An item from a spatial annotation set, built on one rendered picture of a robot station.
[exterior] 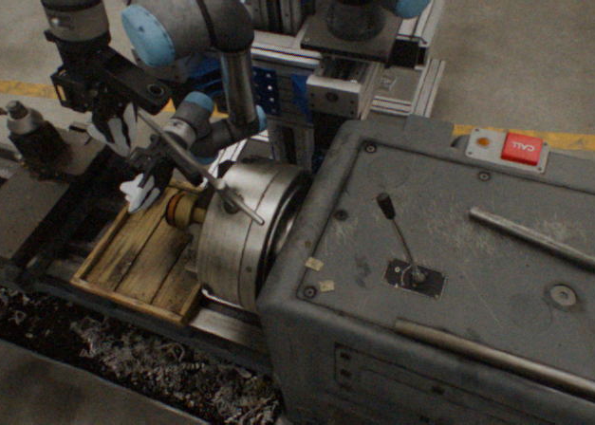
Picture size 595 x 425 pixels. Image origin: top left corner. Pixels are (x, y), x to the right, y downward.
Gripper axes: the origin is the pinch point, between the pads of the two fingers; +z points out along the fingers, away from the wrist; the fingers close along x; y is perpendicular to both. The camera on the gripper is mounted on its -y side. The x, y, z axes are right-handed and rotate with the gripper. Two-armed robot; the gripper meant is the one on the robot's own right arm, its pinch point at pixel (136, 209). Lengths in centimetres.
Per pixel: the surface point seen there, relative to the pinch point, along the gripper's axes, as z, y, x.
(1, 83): -107, 194, -103
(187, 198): -3.9, -11.7, 3.6
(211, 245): 8.3, -25.3, 10.4
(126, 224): -5.0, 13.4, -19.3
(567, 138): -162, -104, -108
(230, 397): 19, -22, -50
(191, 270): 10.5, -19.9, 1.5
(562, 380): 15, -83, 18
